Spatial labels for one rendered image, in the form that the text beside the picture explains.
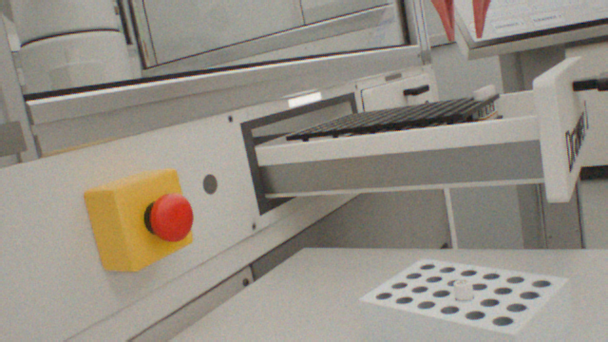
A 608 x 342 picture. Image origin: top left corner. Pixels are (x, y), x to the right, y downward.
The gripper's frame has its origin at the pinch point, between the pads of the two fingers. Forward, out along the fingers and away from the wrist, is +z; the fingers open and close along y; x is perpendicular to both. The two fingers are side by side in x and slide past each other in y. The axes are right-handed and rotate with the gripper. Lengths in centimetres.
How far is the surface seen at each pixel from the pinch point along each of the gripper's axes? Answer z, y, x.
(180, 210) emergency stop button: 12.1, 14.8, 34.8
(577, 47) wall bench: 8, 7, -293
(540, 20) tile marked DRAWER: -3, 2, -89
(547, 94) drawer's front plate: 6.2, -10.9, 17.0
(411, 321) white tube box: 19.6, -3.9, 33.4
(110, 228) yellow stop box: 12.8, 19.2, 38.5
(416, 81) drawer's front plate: 7.3, 19.4, -36.3
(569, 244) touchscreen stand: 63, -3, -100
